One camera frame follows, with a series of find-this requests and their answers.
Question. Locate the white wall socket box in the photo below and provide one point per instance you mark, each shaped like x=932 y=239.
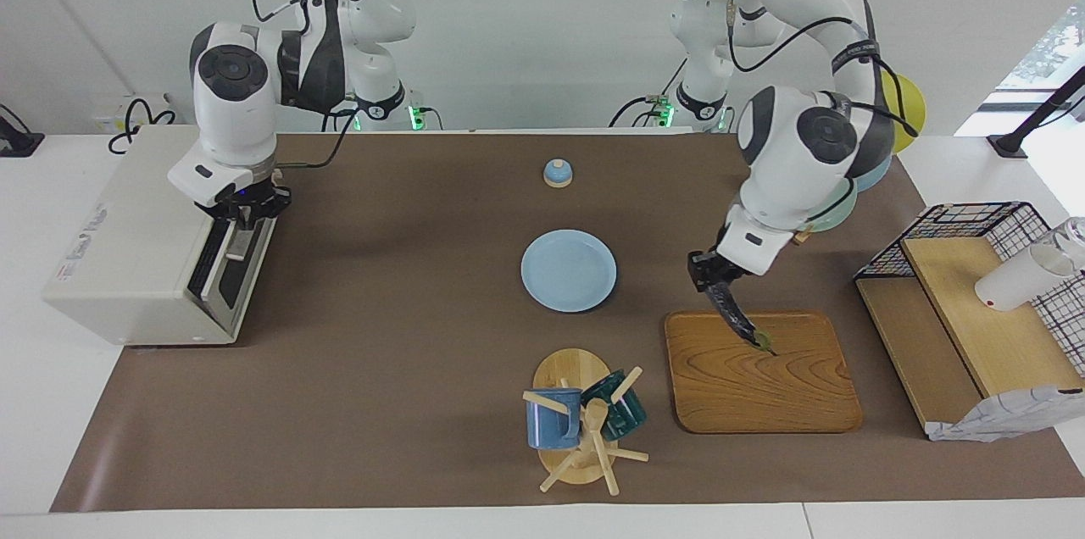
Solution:
x=106 y=117

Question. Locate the mint green plate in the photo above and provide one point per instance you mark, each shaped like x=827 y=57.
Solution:
x=835 y=215

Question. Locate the small blue dome lid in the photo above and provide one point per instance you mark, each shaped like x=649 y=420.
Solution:
x=558 y=175

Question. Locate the dark green mug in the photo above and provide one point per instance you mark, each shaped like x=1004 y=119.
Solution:
x=627 y=416

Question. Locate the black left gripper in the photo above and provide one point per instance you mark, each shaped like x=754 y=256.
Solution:
x=719 y=266

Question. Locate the wooden serving tray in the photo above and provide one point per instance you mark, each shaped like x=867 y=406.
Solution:
x=759 y=386

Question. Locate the light blue plate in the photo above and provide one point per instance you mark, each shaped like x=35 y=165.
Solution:
x=568 y=272

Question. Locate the dark purple eggplant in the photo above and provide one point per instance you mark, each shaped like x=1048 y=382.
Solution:
x=736 y=319

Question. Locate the blue mug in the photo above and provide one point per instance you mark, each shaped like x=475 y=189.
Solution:
x=547 y=429

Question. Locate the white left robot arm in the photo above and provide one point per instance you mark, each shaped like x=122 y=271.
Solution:
x=797 y=149

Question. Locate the white toaster oven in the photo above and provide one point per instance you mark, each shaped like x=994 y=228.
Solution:
x=127 y=251

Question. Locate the black slanted stand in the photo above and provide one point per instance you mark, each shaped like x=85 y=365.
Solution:
x=1043 y=111

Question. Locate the wooden stepped shelf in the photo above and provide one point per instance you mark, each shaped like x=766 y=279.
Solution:
x=992 y=336

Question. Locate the pale blue racked plate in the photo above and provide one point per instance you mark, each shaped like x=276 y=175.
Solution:
x=877 y=173

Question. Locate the oven door with glass window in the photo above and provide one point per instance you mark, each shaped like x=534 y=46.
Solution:
x=230 y=293

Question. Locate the clear glass cup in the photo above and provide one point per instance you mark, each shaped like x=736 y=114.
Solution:
x=1075 y=236

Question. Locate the yellow plate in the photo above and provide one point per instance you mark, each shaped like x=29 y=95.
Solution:
x=909 y=111

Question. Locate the grey patterned cloth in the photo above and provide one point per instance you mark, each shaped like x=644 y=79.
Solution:
x=1000 y=416

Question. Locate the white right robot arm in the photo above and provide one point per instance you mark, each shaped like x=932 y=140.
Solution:
x=233 y=107

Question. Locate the wooden plate rack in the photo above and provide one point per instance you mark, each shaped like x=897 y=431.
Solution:
x=804 y=237

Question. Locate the brown table mat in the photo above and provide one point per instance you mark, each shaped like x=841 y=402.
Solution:
x=424 y=395

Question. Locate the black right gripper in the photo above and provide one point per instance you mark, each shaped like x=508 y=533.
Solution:
x=250 y=202

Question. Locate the white cup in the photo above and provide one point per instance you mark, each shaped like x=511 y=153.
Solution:
x=1017 y=280

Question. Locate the wooden mug tree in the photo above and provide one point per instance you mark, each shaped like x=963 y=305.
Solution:
x=570 y=369

